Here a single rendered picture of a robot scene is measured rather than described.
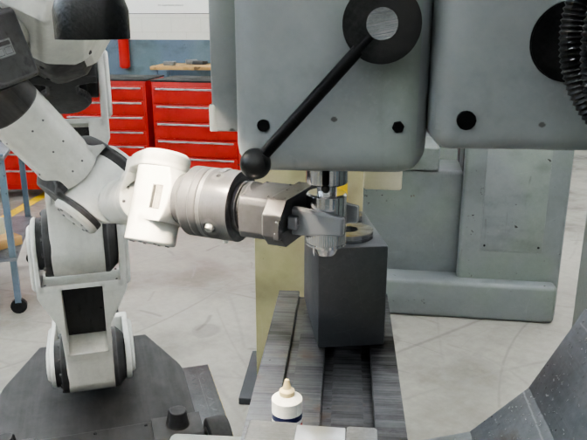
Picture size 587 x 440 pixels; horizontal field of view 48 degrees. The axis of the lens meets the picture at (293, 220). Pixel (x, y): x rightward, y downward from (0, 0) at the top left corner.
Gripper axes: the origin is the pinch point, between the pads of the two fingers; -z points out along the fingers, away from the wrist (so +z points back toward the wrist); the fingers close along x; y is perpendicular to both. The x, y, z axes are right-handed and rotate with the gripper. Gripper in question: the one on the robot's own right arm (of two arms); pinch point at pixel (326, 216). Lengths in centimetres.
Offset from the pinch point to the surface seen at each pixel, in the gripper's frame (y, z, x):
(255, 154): -9.9, 1.8, -14.9
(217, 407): 84, 59, 75
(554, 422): 29.1, -27.5, 14.8
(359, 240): 14.3, 6.3, 34.3
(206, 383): 85, 68, 85
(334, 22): -21.8, -3.6, -9.3
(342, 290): 22.7, 8.0, 31.3
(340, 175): -5.5, -2.0, -1.3
